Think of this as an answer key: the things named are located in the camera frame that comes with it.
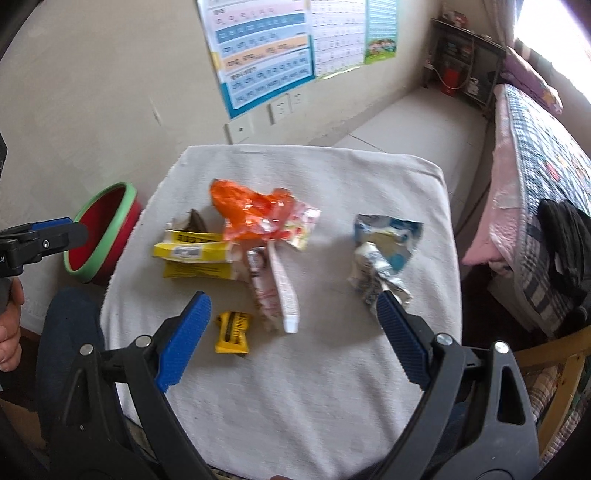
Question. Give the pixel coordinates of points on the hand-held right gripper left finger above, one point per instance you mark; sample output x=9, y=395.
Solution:
x=184, y=341

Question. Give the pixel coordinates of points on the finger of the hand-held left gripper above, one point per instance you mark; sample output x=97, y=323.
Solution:
x=46, y=223
x=51, y=242

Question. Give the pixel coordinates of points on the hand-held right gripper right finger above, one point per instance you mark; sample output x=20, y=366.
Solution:
x=406, y=341

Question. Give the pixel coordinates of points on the red bin with green rim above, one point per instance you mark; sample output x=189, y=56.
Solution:
x=101, y=217

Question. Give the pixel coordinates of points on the blue white foil wrapper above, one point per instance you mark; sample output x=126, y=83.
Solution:
x=397, y=240

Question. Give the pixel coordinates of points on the person's left hand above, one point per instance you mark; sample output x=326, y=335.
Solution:
x=9, y=332

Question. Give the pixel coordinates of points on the yellow candy wrapper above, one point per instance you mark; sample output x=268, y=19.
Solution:
x=233, y=332

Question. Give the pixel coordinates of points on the yellow cardboard box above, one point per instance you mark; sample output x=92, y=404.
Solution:
x=194, y=253

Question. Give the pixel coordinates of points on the crumpled pink wrapper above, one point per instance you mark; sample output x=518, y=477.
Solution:
x=263, y=290

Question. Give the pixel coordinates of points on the dark brown wrapper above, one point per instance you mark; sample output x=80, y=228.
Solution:
x=196, y=221

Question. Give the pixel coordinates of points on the white towel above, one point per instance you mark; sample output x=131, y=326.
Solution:
x=300, y=406

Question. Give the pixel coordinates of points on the orange plastic wrapper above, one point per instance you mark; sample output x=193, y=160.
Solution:
x=240, y=205

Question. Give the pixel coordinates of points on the clear red-printed wrapper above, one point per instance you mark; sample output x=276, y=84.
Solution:
x=302, y=226

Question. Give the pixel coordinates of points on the black garment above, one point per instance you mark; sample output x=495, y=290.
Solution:
x=563, y=240

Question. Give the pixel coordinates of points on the bed with plaid quilt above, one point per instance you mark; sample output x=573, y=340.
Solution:
x=545, y=152

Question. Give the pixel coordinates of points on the red container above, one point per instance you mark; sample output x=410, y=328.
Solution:
x=451, y=79

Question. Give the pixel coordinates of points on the pink pillow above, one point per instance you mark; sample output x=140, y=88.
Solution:
x=531, y=78

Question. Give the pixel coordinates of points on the dark metal shelf rack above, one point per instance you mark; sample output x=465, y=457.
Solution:
x=489, y=44

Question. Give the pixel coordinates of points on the bright window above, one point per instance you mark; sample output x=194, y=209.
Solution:
x=554, y=27

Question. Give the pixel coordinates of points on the wooden chair frame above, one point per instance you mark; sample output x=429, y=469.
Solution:
x=568, y=392

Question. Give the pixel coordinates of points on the white wall socket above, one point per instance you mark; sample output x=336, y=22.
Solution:
x=280, y=110
x=239, y=128
x=298, y=102

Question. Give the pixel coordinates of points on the blue-bordered wall poster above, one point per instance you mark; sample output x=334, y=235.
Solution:
x=258, y=55

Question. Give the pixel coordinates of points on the white chart wall poster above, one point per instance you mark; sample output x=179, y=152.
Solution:
x=337, y=37

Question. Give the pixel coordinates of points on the green blue wall poster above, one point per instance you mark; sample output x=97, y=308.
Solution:
x=381, y=27

